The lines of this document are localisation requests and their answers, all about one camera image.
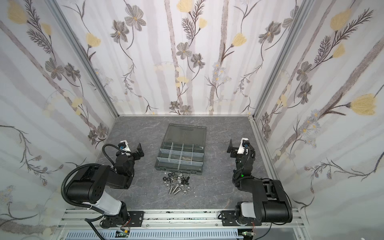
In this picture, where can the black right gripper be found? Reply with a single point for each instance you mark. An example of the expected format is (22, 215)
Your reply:
(236, 153)

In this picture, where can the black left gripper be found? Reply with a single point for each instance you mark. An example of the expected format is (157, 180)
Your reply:
(135, 153)

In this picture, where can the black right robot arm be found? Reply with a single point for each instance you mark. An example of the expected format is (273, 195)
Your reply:
(270, 203)

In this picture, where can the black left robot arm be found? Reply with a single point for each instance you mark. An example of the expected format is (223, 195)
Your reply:
(85, 185)

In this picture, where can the grey plastic organizer box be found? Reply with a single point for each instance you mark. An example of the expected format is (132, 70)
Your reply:
(182, 149)

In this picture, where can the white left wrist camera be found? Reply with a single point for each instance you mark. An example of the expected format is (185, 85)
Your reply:
(123, 147)

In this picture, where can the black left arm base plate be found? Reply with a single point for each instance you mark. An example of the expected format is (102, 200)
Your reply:
(132, 219)

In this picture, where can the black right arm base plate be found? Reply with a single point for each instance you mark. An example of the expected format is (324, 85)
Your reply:
(228, 218)

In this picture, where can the aluminium front rail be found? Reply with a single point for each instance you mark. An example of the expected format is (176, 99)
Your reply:
(174, 219)

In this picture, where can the white slotted cable duct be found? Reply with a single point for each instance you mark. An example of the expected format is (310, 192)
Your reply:
(188, 234)

